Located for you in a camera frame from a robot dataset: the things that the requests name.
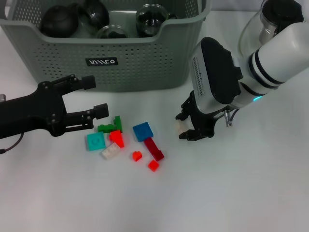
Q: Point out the dark green toy brick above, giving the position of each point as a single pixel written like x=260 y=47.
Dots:
x=105 y=127

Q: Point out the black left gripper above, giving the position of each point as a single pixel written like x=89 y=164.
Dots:
x=36 y=111

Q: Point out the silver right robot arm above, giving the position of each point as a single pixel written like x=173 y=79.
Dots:
x=277 y=60

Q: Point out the grey-green perforated storage bin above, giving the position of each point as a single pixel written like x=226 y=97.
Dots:
x=144 y=62

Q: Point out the orange-red wedge toy brick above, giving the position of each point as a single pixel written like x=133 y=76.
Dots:
x=117 y=137

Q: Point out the dark red long brick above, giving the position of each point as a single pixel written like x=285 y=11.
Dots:
x=154 y=151

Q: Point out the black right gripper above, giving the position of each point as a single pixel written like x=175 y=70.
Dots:
x=204 y=123

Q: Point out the white toy brick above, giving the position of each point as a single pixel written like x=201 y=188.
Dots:
x=109 y=152

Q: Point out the teal square toy plate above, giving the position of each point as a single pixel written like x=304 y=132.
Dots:
x=96 y=142

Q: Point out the blue square toy plate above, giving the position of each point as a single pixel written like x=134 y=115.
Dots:
x=143 y=131

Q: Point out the dark clay teapot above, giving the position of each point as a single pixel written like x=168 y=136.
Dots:
x=60 y=23

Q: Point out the small red notched brick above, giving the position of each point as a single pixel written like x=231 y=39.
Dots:
x=137 y=156

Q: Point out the small red square brick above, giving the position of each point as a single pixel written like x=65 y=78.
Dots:
x=153 y=165

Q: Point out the translucent beige toy brick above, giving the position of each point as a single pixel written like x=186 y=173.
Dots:
x=179 y=128

